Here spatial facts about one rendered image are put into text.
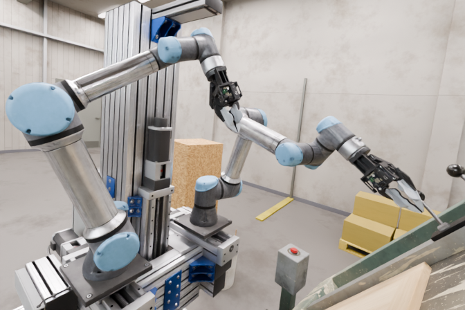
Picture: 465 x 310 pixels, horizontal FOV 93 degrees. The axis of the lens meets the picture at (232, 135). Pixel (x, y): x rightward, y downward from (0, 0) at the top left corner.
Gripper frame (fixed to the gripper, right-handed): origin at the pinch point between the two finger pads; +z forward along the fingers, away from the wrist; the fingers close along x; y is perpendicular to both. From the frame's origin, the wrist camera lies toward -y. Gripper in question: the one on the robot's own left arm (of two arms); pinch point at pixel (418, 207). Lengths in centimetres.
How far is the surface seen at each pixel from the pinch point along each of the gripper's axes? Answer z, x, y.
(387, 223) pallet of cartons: 18, -112, -262
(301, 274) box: 0, -70, -24
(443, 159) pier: -4, -22, -349
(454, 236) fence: 9.1, 0.6, -0.4
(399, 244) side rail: 8.4, -21.4, -24.4
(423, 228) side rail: 7.8, -10.9, -24.4
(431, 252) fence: 9.7, -6.4, -0.4
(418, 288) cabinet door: 10.7, -8.3, 16.3
